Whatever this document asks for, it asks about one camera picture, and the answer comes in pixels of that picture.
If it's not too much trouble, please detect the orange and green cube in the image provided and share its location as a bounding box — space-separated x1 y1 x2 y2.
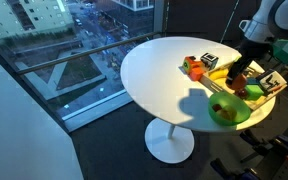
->
182 55 202 75

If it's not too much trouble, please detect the metal window railing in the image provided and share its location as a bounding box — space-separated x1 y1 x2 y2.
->
16 31 162 76

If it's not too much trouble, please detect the yellow toy piece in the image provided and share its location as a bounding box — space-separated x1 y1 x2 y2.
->
208 68 230 81

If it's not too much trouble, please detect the printed fabric cube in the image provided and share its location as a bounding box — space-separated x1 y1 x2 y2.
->
255 68 288 93

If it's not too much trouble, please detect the red toy fruit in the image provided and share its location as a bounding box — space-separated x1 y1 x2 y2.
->
211 103 223 113

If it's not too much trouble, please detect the white table pedestal base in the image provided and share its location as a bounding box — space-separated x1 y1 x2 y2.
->
144 117 196 165

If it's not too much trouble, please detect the thin black cable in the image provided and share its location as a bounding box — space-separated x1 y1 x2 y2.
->
219 0 241 44

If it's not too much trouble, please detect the orange toy block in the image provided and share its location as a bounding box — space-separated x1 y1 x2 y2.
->
189 67 205 82

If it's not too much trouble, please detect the green plastic bowl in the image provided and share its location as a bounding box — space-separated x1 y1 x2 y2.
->
207 91 252 127

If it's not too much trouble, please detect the yellow green toy lemon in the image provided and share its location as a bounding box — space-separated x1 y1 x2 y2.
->
216 108 232 121

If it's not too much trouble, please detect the green wrist camera housing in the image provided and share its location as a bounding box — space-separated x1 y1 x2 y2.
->
272 38 288 64

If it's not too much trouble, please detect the maroon toy plum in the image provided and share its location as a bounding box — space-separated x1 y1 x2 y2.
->
236 89 250 100

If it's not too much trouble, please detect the blue toy block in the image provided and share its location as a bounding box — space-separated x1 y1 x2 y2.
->
246 77 260 86

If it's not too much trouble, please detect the orange handled bar clamp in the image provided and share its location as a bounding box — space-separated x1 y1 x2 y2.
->
239 128 288 167
209 157 262 180

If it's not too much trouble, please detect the grey window frame post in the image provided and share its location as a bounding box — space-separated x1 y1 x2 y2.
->
153 0 167 34

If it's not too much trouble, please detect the black and white cube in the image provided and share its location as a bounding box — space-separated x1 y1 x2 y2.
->
200 52 220 71

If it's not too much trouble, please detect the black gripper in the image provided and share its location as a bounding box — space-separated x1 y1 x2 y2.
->
225 37 274 86

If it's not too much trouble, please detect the wooden tray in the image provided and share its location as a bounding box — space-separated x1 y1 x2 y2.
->
199 59 288 112

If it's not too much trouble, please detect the green toy block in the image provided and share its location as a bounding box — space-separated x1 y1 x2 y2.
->
244 84 265 101

